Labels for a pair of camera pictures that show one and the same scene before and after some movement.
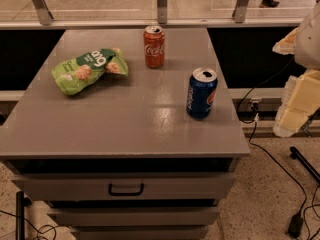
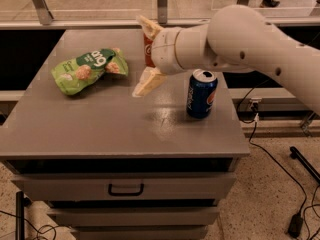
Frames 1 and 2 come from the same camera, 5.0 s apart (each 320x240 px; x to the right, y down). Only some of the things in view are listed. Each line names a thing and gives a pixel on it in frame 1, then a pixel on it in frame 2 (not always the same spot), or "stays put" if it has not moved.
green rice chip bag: [77, 75] stays put
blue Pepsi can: [201, 92] stays put
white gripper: [309, 42] → [164, 51]
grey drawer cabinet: [120, 158] stays put
